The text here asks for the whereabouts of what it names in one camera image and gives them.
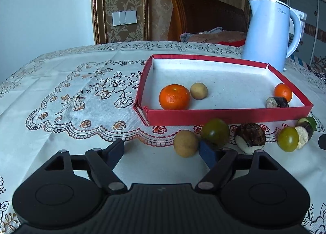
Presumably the pink grey blanket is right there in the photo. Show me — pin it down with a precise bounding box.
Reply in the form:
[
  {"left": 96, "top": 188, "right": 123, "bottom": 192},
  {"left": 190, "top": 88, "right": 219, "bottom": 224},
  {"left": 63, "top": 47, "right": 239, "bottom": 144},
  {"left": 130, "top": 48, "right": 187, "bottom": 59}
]
[{"left": 180, "top": 27, "right": 246, "bottom": 44}]

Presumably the wardrobe with sliding doors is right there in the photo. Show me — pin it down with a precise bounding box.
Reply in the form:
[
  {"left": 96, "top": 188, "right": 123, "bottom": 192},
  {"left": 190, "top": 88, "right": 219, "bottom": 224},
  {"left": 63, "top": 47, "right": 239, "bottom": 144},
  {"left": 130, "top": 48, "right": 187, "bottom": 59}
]
[{"left": 255, "top": 0, "right": 326, "bottom": 74}]

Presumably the tan longan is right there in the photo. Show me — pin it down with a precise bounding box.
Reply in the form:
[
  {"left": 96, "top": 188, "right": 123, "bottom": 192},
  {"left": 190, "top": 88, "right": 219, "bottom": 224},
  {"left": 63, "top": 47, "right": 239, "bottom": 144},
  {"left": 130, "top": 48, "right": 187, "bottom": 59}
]
[
  {"left": 190, "top": 82, "right": 208, "bottom": 100},
  {"left": 174, "top": 130, "right": 199, "bottom": 158}
]

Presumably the dark eggplant piece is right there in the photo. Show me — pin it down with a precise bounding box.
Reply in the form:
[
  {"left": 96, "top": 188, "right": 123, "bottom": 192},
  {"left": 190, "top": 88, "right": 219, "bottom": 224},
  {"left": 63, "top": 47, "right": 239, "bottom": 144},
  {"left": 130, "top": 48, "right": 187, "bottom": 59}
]
[
  {"left": 295, "top": 122, "right": 314, "bottom": 150},
  {"left": 266, "top": 97, "right": 289, "bottom": 109}
]

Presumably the green tomato with stem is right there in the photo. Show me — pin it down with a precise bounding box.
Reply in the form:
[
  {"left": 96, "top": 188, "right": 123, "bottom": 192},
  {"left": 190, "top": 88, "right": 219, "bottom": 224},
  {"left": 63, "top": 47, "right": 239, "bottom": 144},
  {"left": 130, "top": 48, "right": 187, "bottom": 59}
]
[{"left": 200, "top": 118, "right": 230, "bottom": 148}]

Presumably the small orange mandarin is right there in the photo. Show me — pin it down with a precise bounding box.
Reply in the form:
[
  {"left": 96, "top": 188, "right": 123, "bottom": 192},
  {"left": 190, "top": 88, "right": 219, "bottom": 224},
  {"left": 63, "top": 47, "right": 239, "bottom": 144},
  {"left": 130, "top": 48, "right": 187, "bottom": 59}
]
[{"left": 274, "top": 83, "right": 293, "bottom": 102}]

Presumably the green cucumber piece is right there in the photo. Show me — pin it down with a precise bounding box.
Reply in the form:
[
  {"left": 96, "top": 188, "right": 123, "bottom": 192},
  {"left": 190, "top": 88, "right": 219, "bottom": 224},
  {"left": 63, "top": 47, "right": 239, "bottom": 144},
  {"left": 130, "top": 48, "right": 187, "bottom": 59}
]
[{"left": 297, "top": 116, "right": 317, "bottom": 132}]

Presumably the light blue electric kettle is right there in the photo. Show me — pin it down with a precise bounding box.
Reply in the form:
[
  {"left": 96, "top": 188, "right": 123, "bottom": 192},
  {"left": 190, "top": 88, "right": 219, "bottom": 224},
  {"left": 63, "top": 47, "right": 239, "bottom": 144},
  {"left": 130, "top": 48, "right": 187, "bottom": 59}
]
[{"left": 241, "top": 0, "right": 302, "bottom": 72}]

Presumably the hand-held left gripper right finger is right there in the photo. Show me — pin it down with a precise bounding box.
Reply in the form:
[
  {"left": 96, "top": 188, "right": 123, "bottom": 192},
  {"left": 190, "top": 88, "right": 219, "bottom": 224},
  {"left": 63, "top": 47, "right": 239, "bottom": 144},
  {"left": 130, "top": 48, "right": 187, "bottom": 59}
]
[{"left": 195, "top": 140, "right": 280, "bottom": 195}]

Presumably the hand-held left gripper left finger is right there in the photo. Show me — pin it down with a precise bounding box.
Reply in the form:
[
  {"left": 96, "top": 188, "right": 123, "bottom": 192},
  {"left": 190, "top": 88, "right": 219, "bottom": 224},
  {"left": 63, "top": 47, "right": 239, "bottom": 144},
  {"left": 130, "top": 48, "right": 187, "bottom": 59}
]
[{"left": 44, "top": 138, "right": 128, "bottom": 195}]

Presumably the large orange mandarin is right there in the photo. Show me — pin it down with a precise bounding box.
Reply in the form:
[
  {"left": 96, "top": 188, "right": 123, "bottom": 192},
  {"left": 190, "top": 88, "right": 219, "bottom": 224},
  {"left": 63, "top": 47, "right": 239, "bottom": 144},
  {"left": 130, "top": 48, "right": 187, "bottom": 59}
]
[{"left": 159, "top": 84, "right": 191, "bottom": 110}]

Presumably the red shallow cardboard box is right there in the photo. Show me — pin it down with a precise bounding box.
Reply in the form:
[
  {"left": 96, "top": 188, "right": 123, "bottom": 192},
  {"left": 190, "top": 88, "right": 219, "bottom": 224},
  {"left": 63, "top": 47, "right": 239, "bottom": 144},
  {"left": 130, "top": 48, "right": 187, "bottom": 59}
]
[{"left": 133, "top": 54, "right": 314, "bottom": 126}]

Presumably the red cloth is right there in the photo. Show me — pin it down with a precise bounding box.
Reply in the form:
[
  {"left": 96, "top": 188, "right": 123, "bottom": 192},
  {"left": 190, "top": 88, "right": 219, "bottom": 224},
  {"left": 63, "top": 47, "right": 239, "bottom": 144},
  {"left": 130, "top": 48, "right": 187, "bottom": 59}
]
[{"left": 216, "top": 40, "right": 245, "bottom": 47}]

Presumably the white wall light switch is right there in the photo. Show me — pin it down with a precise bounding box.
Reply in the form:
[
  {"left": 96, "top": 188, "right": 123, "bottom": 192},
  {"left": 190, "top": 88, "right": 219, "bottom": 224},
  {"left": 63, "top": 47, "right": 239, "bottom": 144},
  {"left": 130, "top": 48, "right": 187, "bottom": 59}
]
[{"left": 112, "top": 11, "right": 137, "bottom": 26}]

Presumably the yellow-green tomato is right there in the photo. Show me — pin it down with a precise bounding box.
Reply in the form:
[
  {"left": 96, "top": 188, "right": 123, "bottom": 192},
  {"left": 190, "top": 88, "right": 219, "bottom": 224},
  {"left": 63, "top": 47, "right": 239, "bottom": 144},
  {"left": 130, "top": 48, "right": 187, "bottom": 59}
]
[{"left": 277, "top": 126, "right": 300, "bottom": 152}]

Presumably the wooden chair with clothes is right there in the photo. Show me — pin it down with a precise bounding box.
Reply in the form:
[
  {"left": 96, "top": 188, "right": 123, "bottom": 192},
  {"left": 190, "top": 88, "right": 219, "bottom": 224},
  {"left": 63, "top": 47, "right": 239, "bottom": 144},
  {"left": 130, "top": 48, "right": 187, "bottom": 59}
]
[{"left": 167, "top": 0, "right": 248, "bottom": 42}]

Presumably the colorful patterned bedding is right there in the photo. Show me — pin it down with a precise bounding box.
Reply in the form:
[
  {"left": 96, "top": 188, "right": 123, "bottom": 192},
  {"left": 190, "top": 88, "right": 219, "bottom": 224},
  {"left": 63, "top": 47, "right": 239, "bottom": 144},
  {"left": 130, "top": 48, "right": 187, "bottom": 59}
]
[{"left": 290, "top": 54, "right": 326, "bottom": 83}]

